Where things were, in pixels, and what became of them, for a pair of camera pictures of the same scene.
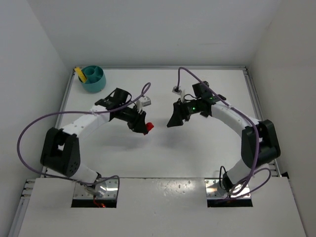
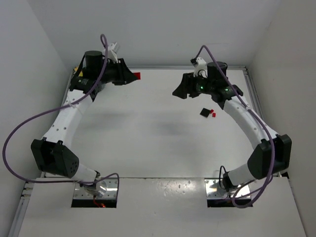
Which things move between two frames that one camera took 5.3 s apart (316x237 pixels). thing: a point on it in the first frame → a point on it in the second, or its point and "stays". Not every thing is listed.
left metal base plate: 102,188 stays
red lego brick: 149,126 → 138,74
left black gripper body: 137,121 → 121,72
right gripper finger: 181,111 → 187,86
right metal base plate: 214,190 stays
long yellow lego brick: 81,74 stays
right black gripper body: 183,111 → 189,85
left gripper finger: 135,120 → 126,75
